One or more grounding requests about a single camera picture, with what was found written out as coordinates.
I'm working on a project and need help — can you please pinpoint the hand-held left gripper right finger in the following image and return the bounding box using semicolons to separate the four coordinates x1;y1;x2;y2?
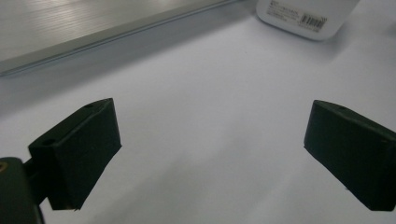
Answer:
304;99;396;212

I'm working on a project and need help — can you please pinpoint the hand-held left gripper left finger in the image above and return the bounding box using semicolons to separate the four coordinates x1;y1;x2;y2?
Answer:
23;97;122;211

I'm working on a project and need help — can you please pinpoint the white plastic box with label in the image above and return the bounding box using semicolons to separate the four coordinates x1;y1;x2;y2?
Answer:
255;0;361;42

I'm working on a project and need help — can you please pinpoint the grey metal rail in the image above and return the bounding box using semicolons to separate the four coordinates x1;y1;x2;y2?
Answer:
0;0;242;77

